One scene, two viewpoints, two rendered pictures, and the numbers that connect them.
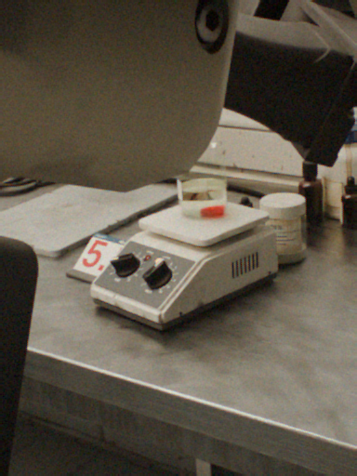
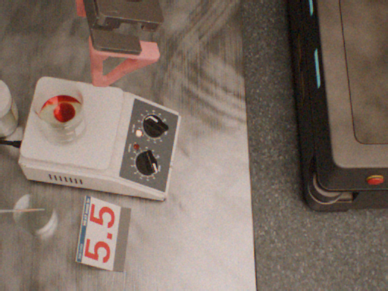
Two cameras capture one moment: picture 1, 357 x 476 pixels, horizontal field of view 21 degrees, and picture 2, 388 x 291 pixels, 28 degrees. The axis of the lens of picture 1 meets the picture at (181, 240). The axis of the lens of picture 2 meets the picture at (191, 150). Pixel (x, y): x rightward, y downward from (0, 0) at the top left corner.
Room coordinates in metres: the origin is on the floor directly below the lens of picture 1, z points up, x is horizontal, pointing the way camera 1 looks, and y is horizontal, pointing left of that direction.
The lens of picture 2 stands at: (1.30, 0.36, 1.77)
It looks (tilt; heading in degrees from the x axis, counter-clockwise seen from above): 68 degrees down; 225
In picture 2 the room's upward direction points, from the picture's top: 6 degrees clockwise
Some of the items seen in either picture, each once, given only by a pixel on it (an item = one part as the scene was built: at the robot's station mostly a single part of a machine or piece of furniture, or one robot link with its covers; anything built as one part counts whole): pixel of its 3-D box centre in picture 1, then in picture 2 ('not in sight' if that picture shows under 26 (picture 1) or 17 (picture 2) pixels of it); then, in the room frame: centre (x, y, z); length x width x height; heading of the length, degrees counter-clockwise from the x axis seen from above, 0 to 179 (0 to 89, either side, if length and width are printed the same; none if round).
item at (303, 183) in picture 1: (310, 191); not in sight; (1.34, -0.19, 0.79); 0.04 x 0.04 x 0.09
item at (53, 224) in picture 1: (74, 211); not in sight; (1.44, 0.16, 0.76); 0.30 x 0.20 x 0.01; 142
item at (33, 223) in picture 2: not in sight; (34, 214); (1.25, 0.02, 0.76); 0.06 x 0.06 x 0.02
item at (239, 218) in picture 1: (204, 219); (73, 123); (1.14, -0.03, 0.83); 0.12 x 0.12 x 0.01; 42
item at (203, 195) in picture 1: (203, 182); (59, 114); (1.15, -0.03, 0.88); 0.07 x 0.06 x 0.08; 148
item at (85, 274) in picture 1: (103, 259); (104, 233); (1.19, 0.10, 0.77); 0.09 x 0.06 x 0.04; 46
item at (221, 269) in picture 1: (191, 259); (95, 138); (1.12, -0.01, 0.79); 0.22 x 0.13 x 0.08; 132
